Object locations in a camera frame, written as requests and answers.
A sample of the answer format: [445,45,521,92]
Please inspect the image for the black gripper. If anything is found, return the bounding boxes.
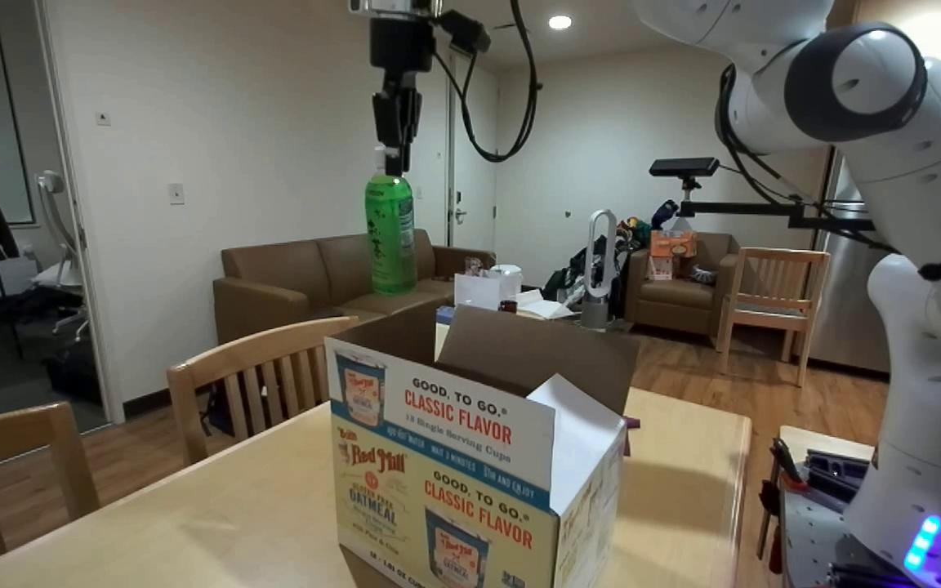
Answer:
[364,10,438,180]

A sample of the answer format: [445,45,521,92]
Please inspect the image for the green plastic bottle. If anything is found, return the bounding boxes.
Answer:
[363,170,421,296]

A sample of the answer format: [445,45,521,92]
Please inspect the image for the white tissue box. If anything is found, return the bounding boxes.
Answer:
[451,260,526,317]

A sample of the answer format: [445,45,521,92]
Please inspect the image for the orange snack box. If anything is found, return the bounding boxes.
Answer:
[645,227,700,285]

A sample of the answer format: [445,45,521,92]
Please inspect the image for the white printed cardboard box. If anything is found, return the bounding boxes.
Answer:
[319,304,643,588]

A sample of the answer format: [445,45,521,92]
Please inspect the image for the white door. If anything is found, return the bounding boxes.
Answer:
[447,52,498,256]

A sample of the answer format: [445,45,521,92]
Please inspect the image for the brown leather sofa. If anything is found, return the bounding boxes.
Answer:
[209,225,498,346]

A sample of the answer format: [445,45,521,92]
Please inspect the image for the white papers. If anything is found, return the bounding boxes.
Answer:
[515,288,581,323]

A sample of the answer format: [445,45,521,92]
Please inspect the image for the white bladeless fan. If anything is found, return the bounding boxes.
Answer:
[581,206,620,331]

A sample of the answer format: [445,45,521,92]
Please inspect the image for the wooden slat-back chair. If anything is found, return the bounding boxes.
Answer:
[163,313,363,466]
[0,398,104,575]

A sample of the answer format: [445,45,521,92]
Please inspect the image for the brown upholstered armchair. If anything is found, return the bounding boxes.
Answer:
[624,227,744,339]

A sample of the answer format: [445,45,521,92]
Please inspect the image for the wooden armchair with cushion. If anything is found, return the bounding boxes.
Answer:
[713,243,833,385]

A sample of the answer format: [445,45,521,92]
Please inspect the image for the stainless steel refrigerator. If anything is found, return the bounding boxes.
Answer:
[809,149,902,378]

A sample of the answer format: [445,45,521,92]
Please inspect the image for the black equipment pile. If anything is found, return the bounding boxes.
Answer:
[759,421,875,575]

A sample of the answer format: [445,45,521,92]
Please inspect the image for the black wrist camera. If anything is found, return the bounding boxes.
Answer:
[433,10,494,54]

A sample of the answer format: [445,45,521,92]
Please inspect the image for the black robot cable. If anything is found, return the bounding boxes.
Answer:
[432,0,809,213]

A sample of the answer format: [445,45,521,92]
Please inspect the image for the black camera on stand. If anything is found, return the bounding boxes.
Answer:
[645,155,724,180]

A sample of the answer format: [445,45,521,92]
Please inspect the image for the white wall-mounted device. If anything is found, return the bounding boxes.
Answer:
[32,166,70,202]

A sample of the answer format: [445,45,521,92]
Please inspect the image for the black camera boom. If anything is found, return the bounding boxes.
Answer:
[675,174,883,243]

